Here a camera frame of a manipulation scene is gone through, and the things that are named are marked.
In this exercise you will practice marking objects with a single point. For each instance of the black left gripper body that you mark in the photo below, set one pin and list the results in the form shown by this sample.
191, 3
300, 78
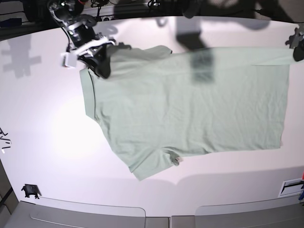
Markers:
294, 40

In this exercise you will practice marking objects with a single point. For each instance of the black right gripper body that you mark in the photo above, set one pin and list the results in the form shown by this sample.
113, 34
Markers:
85, 42

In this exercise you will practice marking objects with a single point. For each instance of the light green T-shirt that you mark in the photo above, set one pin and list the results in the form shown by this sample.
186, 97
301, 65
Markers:
157, 107

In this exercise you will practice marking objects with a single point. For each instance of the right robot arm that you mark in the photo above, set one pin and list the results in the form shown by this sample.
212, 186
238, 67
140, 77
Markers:
66, 12

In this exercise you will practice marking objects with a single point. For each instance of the black hex keys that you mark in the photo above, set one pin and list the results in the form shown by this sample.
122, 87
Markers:
5, 141

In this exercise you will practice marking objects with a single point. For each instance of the black table clamp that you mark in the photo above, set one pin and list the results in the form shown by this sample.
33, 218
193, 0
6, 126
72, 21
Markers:
31, 190

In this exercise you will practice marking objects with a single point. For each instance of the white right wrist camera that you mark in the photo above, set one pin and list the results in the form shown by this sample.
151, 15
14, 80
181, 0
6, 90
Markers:
68, 60

